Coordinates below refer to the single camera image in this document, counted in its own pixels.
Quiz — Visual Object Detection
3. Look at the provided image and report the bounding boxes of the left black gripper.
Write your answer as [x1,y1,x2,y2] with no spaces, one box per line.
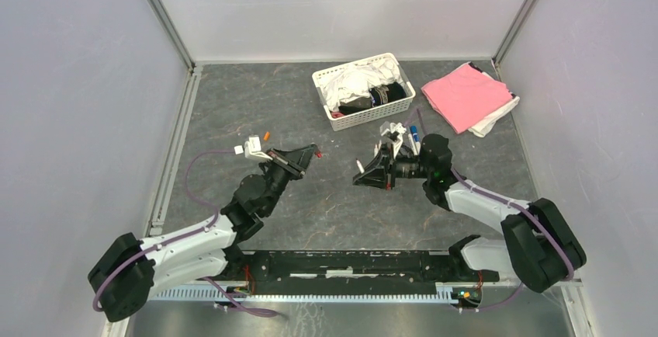
[262,144,317,217]

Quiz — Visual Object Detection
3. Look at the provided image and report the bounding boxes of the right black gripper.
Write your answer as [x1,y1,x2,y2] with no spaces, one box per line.
[353,143,432,191]

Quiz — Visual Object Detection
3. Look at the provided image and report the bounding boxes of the white pen blue ends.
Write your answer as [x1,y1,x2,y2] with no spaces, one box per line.
[409,126,421,155]

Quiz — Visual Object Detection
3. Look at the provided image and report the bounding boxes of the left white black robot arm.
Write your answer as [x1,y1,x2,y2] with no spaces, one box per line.
[87,144,321,322]

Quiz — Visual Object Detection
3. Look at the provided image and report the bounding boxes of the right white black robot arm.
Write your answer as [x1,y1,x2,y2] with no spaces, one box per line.
[352,134,587,293]

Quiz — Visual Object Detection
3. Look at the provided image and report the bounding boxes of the white plastic basket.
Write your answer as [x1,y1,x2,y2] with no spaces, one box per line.
[312,53,416,131]

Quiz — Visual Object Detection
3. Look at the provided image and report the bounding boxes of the black cloth in basket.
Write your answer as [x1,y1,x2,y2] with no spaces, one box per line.
[338,82,407,116]

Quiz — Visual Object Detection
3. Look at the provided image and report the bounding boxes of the white cloth in basket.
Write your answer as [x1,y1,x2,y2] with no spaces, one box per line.
[316,59,402,112]

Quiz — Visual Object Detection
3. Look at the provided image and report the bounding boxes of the white cloth under pink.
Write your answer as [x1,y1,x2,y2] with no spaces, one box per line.
[460,61,520,137]

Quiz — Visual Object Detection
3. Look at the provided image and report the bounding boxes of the pink folded cloth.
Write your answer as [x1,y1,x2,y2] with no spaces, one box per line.
[421,63,515,134]

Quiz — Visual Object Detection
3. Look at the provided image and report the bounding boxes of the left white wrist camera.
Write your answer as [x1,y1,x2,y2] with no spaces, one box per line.
[234,135,272,162]

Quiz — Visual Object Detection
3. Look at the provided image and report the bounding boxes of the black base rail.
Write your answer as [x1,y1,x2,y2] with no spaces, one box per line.
[213,250,500,296]

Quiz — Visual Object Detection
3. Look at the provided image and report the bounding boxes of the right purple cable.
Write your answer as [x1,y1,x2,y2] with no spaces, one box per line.
[403,108,576,312]

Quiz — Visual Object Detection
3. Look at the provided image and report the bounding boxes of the purple cable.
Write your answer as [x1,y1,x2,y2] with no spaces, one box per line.
[403,108,576,312]
[92,150,237,312]

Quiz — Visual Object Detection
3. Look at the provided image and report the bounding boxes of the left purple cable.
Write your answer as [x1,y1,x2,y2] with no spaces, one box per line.
[92,150,237,312]

